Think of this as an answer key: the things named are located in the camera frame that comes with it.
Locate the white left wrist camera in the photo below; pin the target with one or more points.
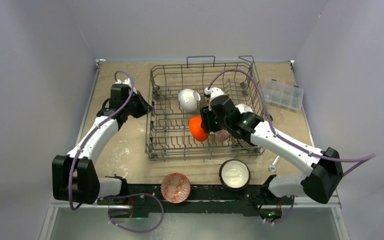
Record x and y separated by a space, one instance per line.
128 81

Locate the clear plastic organizer box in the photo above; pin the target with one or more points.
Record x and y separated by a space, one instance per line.
283 95

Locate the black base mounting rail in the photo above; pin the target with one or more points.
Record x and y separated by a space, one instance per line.
252 201

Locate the floral patterned bowl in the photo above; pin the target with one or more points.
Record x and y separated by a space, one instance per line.
222 135

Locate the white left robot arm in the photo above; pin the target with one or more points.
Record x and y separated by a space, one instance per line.
74 178

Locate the brown gold patterned bowl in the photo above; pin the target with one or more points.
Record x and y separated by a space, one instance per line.
244 144

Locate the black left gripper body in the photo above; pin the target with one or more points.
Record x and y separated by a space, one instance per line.
135 107

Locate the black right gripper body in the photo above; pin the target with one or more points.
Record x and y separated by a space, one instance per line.
206 120

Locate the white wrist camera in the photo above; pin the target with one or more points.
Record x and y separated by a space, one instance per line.
128 81
212 93

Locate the black bowl white inside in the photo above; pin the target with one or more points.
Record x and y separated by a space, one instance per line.
234 175

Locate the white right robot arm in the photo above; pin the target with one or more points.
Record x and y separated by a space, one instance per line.
320 170

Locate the orange bowl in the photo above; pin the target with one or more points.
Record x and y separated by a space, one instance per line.
196 129

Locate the silver wrench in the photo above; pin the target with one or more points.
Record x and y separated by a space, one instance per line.
273 167

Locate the plain white bowl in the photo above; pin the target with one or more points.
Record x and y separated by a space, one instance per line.
189 100

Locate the red white patterned bowl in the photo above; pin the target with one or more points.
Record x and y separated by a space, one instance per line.
175 188

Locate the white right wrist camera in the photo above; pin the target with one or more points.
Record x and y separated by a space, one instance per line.
212 93

